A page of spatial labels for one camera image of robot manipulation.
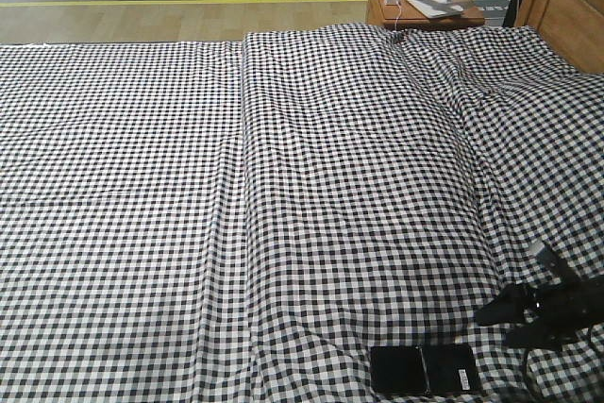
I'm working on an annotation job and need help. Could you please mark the checkered quilt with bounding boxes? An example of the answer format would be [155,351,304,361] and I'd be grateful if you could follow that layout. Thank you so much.
[242,24,603,402]

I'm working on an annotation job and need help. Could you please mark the wooden headboard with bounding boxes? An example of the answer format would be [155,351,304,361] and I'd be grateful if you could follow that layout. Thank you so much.
[514,0,603,73]

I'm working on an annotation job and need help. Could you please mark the checkered bed sheet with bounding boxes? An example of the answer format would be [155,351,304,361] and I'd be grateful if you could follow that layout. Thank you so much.
[1,42,256,402]

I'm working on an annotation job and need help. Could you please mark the black braided cable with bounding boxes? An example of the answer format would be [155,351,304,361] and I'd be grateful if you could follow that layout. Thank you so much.
[522,312,604,403]

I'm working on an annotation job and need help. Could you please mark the black foldable phone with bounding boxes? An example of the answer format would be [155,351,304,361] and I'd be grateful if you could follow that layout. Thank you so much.
[370,344,482,396]

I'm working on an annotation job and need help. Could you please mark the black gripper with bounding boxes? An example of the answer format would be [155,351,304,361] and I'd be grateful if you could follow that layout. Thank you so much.
[475,276,603,351]

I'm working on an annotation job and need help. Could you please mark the wooden nightstand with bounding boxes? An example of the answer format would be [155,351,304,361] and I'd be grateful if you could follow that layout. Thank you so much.
[366,0,487,31]

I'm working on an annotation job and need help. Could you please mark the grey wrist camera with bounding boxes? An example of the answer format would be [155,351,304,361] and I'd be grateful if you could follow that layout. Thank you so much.
[528,240,558,273]

